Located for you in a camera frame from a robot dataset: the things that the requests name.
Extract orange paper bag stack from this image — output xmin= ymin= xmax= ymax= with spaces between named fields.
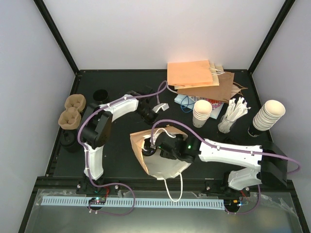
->
xmin=167 ymin=60 xmax=225 ymax=93

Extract orange paper bag white handles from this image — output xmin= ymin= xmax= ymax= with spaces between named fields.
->
xmin=130 ymin=126 xmax=190 ymax=202

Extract tall white cup stack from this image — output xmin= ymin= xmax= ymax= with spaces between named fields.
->
xmin=248 ymin=100 xmax=286 ymax=137

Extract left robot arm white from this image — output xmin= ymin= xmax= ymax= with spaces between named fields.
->
xmin=77 ymin=89 xmax=164 ymax=194

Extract checkered paper bag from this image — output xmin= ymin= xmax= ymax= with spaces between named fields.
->
xmin=192 ymin=97 xmax=224 ymax=119

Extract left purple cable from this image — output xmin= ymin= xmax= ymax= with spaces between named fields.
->
xmin=77 ymin=80 xmax=168 ymax=187

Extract blue slotted cable duct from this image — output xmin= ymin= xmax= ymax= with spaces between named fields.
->
xmin=41 ymin=196 xmax=225 ymax=210

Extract black paper cup stack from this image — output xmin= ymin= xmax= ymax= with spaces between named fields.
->
xmin=93 ymin=89 xmax=109 ymax=104

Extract light blue paper bag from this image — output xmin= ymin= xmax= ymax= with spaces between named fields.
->
xmin=174 ymin=94 xmax=195 ymax=113

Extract white paper cup stack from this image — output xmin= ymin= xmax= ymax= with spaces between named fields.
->
xmin=192 ymin=100 xmax=212 ymax=128

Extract pulp cup carrier stack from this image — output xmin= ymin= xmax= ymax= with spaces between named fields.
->
xmin=58 ymin=94 xmax=86 ymax=130

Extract brown kraft paper bag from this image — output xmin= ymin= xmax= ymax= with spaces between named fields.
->
xmin=177 ymin=72 xmax=244 ymax=103

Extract purple cable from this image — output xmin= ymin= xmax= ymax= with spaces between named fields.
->
xmin=77 ymin=80 xmax=168 ymax=187
xmin=150 ymin=119 xmax=302 ymax=216

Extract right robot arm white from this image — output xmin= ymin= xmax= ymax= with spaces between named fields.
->
xmin=153 ymin=133 xmax=287 ymax=196

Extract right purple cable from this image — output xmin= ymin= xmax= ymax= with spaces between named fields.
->
xmin=150 ymin=119 xmax=302 ymax=216

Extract black cup lid stack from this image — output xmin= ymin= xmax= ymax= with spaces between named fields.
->
xmin=60 ymin=131 xmax=81 ymax=153

